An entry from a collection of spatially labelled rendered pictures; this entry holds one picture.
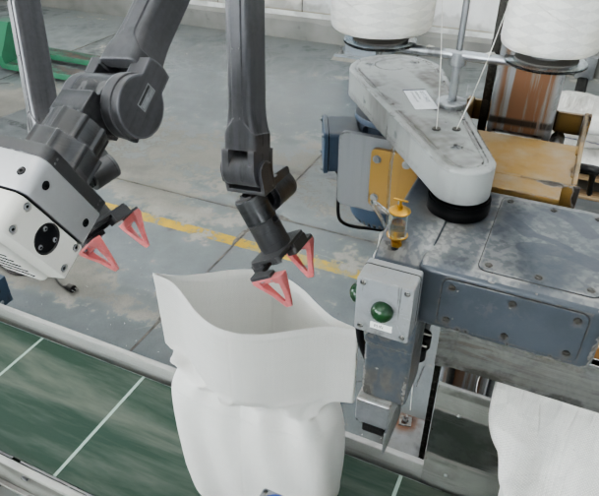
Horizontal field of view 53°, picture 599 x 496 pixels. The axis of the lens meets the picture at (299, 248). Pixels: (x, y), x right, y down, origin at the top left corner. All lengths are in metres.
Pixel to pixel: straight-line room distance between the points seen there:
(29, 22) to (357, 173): 0.69
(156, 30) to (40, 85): 0.50
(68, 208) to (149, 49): 0.23
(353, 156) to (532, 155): 0.33
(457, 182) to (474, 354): 0.34
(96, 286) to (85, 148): 2.34
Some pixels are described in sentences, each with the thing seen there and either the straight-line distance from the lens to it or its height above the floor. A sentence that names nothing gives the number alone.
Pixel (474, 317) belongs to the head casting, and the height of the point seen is 1.27.
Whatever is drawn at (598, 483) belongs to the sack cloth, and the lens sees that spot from 1.19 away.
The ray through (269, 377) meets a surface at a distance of 1.20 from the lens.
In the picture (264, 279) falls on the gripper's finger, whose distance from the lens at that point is 1.04.
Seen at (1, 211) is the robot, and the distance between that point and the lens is 0.66.
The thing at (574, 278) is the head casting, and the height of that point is 1.34.
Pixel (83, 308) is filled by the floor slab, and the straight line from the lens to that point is 2.93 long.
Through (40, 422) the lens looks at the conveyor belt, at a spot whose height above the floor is 0.38.
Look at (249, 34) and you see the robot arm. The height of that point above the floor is 1.54.
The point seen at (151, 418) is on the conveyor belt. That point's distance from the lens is 1.88.
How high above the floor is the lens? 1.79
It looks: 35 degrees down
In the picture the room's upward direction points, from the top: straight up
